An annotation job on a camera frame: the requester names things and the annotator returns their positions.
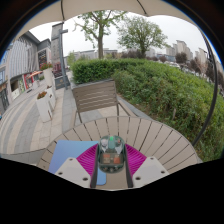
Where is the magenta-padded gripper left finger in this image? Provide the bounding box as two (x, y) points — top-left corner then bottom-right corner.
(54, 143), (100, 190)

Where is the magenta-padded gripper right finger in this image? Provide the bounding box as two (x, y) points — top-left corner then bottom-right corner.
(123, 143), (170, 190)

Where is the transparent green computer mouse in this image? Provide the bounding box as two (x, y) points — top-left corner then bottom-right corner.
(98, 134), (126, 174)

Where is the blue rectangular mouse pad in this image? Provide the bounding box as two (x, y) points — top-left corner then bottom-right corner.
(48, 139), (108, 187)

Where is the white planter box with flowers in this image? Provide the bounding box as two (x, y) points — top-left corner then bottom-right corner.
(45, 84), (57, 112)
(35, 91), (53, 123)

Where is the brown slatted outdoor chair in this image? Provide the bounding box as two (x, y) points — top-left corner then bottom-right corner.
(71, 78), (133, 125)

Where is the curved black parasol pole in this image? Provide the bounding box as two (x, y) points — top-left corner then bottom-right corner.
(191, 32), (220, 148)

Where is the grey storefront building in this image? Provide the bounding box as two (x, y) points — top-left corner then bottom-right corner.
(0, 31), (53, 115)

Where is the tall grey sign pillar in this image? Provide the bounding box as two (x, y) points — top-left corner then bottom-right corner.
(50, 22), (65, 79)

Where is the tall thin-crowned tree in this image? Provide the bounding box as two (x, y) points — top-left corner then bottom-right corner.
(74, 10), (128, 61)

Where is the broad leafy tree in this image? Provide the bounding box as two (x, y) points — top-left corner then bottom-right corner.
(116, 15), (168, 60)

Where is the beige parasol canopy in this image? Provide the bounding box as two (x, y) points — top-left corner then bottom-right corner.
(14, 0), (204, 39)

